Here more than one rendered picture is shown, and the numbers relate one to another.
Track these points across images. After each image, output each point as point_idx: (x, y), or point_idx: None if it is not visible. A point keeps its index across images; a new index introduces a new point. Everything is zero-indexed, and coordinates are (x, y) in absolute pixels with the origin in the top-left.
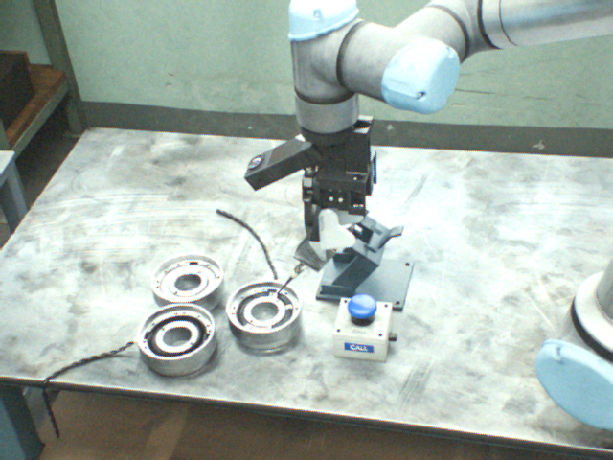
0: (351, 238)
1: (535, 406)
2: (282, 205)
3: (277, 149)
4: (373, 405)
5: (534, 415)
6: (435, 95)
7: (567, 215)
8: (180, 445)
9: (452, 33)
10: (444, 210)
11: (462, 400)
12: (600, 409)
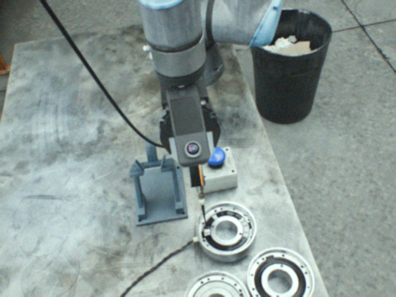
0: None
1: (229, 96)
2: (75, 291)
3: (182, 129)
4: (265, 156)
5: (235, 96)
6: None
7: (68, 115)
8: None
9: None
10: (69, 173)
11: (240, 122)
12: (278, 17)
